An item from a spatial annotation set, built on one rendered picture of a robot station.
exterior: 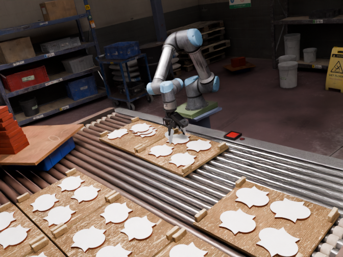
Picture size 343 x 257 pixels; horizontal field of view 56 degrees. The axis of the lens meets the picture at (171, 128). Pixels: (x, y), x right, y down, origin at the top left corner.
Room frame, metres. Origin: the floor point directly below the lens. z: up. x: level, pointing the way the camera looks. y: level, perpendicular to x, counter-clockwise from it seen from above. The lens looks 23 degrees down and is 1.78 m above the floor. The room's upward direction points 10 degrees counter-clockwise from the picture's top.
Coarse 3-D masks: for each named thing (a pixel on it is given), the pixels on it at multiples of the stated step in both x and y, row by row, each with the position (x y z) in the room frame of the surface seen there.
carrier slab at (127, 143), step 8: (120, 128) 2.11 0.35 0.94; (128, 128) 2.09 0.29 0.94; (160, 128) 1.98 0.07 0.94; (128, 136) 1.95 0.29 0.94; (136, 136) 1.93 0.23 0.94; (152, 136) 1.88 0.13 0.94; (160, 136) 1.86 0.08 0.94; (112, 144) 1.88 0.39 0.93; (120, 144) 1.85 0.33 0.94; (128, 144) 1.83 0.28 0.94; (136, 144) 1.81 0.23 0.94; (144, 144) 1.78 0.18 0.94; (136, 152) 1.71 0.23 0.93
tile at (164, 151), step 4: (164, 144) 1.71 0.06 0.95; (152, 148) 1.69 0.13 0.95; (156, 148) 1.68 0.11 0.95; (160, 148) 1.67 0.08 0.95; (164, 148) 1.66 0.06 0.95; (168, 148) 1.65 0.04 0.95; (172, 148) 1.65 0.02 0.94; (152, 152) 1.64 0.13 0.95; (156, 152) 1.63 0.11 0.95; (160, 152) 1.62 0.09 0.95; (164, 152) 1.61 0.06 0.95; (168, 152) 1.60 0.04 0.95; (172, 152) 1.61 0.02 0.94; (156, 156) 1.59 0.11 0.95; (160, 156) 1.59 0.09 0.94; (164, 156) 1.58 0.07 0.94
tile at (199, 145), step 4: (200, 140) 1.68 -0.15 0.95; (188, 144) 1.66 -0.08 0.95; (192, 144) 1.65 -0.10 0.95; (196, 144) 1.64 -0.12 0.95; (200, 144) 1.63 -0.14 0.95; (204, 144) 1.62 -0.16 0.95; (208, 144) 1.61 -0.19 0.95; (188, 148) 1.61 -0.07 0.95; (192, 148) 1.60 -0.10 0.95; (196, 148) 1.59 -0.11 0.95; (200, 148) 1.58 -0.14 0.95; (204, 148) 1.57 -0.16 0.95; (208, 148) 1.57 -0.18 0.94
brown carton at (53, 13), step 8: (64, 0) 6.04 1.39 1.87; (72, 0) 6.11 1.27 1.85; (40, 8) 6.16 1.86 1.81; (48, 8) 5.88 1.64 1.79; (56, 8) 5.94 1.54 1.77; (64, 8) 6.01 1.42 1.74; (72, 8) 6.08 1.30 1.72; (48, 16) 5.89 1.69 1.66; (56, 16) 5.92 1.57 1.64; (64, 16) 5.99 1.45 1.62
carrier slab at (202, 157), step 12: (180, 132) 1.87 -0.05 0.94; (156, 144) 1.75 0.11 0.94; (168, 144) 1.72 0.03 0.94; (180, 144) 1.70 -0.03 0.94; (216, 144) 1.61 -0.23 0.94; (144, 156) 1.63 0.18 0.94; (168, 156) 1.58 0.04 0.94; (204, 156) 1.51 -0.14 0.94; (168, 168) 1.45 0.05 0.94; (180, 168) 1.43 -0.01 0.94; (192, 168) 1.41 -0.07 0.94
